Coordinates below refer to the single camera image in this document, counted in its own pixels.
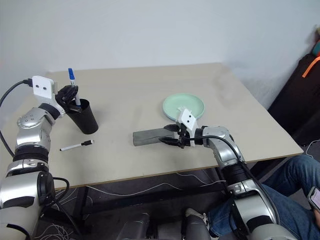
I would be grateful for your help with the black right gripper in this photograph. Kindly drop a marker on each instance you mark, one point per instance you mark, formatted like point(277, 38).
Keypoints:
point(183, 140)

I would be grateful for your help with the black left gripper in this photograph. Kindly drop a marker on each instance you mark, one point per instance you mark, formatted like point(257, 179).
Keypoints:
point(63, 98)

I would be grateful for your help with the grey glasses case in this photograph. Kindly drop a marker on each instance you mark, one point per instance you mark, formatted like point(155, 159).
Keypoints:
point(147, 137)

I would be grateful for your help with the blue capped marker pen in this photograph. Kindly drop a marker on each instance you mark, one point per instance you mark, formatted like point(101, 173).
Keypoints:
point(71, 75)

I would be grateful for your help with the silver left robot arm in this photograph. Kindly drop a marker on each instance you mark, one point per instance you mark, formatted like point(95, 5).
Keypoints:
point(30, 140)

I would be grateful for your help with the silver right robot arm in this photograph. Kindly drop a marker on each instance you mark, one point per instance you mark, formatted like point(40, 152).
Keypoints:
point(220, 140)

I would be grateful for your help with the black pen holder cup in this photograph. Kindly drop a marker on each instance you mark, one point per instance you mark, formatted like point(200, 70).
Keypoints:
point(86, 120)

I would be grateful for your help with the green plate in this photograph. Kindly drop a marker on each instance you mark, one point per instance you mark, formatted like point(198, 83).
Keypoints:
point(182, 102)

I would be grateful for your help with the black capped marker pen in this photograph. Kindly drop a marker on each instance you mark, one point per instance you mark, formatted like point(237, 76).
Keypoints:
point(75, 146)

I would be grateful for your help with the white shoe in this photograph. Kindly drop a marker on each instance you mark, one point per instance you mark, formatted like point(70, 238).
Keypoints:
point(193, 213)

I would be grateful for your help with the dark grey rounded cylinder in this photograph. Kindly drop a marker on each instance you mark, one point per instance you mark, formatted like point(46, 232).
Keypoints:
point(197, 230)
point(137, 227)

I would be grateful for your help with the black bag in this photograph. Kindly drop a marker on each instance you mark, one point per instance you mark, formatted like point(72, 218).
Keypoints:
point(295, 105)

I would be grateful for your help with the blue jeans leg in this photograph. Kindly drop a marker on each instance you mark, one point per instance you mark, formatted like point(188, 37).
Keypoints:
point(300, 170)
point(287, 212)

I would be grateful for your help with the smartphone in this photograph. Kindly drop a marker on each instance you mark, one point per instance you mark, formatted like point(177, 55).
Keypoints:
point(315, 197)

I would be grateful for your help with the teal object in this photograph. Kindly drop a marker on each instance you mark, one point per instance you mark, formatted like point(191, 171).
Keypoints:
point(317, 48)

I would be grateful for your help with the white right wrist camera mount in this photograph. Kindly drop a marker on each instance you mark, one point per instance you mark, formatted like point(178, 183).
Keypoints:
point(188, 120)

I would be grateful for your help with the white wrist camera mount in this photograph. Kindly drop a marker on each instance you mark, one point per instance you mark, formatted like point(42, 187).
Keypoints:
point(188, 120)
point(42, 87)

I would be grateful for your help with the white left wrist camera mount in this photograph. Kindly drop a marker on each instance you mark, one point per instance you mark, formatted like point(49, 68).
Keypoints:
point(42, 87)

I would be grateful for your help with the black table frame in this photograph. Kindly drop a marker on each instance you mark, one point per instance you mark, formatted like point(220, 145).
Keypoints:
point(150, 197)

